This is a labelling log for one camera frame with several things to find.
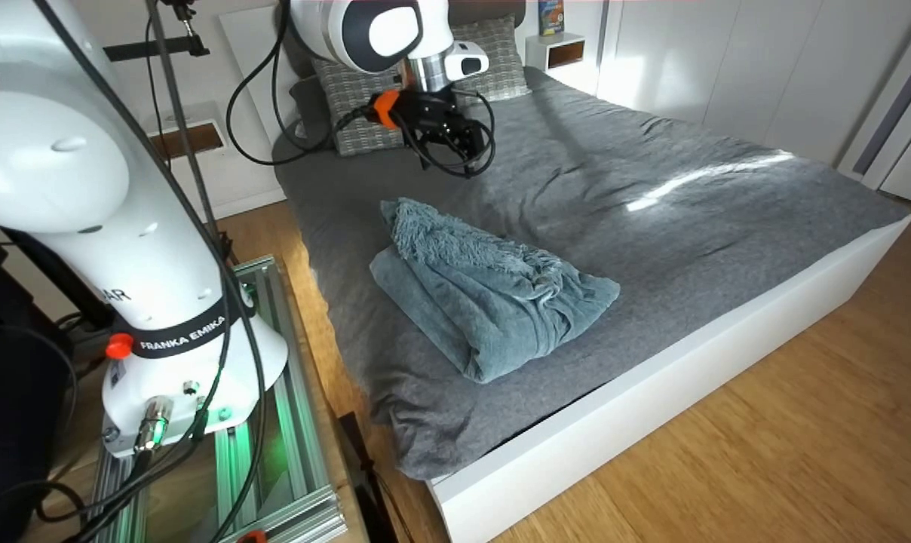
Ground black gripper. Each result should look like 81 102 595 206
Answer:
395 84 500 182

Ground black pole with bracket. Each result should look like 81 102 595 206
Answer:
101 0 228 237

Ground grey checked pillow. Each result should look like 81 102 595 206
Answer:
308 52 420 160

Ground colourful book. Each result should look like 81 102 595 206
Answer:
533 0 572 40

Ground white wardrobe doors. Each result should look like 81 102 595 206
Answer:
595 0 911 215

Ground grey plain pillow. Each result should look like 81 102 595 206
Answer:
453 12 533 105

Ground white wall shelf box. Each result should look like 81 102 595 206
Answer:
522 31 592 75

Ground blue fringed blanket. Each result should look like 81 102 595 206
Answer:
366 194 625 385

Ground long black cable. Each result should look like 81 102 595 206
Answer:
220 0 378 168

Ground black bag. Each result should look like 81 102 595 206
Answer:
0 237 81 543

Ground aluminium profile frame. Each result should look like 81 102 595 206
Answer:
91 253 354 543

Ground grey bed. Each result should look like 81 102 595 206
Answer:
271 63 911 482

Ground brown wooden headboard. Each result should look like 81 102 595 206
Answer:
447 0 530 31

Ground orange cable clip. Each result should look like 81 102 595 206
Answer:
369 86 407 133

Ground white bed frame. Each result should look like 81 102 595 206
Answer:
429 212 911 543

